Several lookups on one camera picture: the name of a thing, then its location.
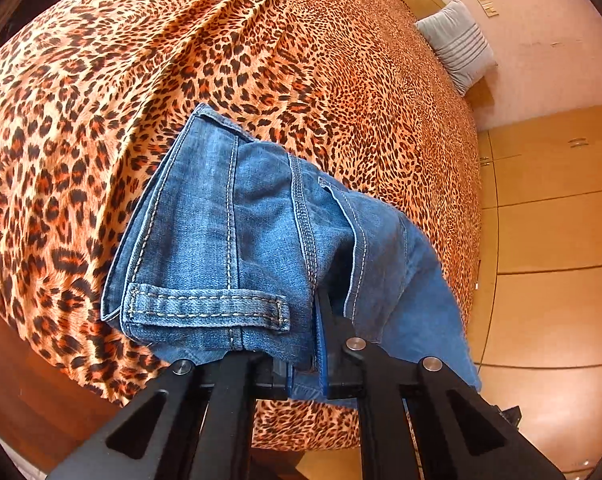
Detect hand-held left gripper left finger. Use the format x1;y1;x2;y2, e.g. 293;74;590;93
46;351;296;480

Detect leopard print blanket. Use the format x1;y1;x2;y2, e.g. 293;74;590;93
0;0;483;453

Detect light wooden wardrobe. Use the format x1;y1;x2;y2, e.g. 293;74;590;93
468;102;602;480

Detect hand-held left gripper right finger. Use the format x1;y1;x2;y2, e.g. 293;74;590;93
316;291;568;480

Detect blue denim pants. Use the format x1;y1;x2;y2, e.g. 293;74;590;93
101;102;483;408

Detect grey pillow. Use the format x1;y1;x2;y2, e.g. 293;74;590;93
415;0;498;97

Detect wooden bed frame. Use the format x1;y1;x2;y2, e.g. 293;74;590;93
0;297;129;473

